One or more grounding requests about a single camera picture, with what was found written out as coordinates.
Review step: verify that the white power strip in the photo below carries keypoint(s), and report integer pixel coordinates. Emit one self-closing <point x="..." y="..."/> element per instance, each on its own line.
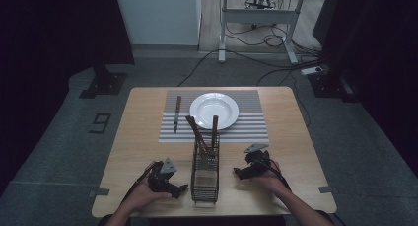
<point x="312" y="70"/>

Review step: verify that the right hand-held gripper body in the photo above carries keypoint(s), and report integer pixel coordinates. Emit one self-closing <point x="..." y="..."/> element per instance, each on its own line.
<point x="258" y="160"/>

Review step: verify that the grey striped placemat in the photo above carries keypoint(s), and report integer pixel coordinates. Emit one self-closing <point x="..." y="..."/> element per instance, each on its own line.
<point x="249" y="127"/>

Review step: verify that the person's left hand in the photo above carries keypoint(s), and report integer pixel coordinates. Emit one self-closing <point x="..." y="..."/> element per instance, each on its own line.
<point x="144" y="196"/>

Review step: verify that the white cabinet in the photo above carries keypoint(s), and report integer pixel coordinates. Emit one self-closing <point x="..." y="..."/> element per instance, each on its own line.
<point x="157" y="17"/>

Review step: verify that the white plate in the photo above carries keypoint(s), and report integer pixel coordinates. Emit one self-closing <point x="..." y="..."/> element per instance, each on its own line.
<point x="214" y="111"/>

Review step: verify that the black stand base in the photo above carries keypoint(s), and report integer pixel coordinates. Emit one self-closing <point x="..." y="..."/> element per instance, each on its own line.
<point x="105" y="83"/>
<point x="332" y="86"/>

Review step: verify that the grey tape piece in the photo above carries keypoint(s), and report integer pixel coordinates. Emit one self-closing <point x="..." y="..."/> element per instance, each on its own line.
<point x="98" y="192"/>
<point x="328" y="189"/>

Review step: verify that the dark curtain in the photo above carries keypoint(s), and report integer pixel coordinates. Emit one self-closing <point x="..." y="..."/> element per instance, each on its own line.
<point x="49" y="38"/>
<point x="381" y="55"/>

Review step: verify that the person's right hand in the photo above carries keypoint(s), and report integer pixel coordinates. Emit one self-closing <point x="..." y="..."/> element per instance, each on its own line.
<point x="271" y="181"/>

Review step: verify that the white metal-frame desk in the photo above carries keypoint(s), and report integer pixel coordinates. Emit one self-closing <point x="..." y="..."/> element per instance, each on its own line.
<point x="256" y="16"/>

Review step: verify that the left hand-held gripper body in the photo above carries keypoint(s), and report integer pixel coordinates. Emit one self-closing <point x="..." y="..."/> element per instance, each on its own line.
<point x="157" y="181"/>

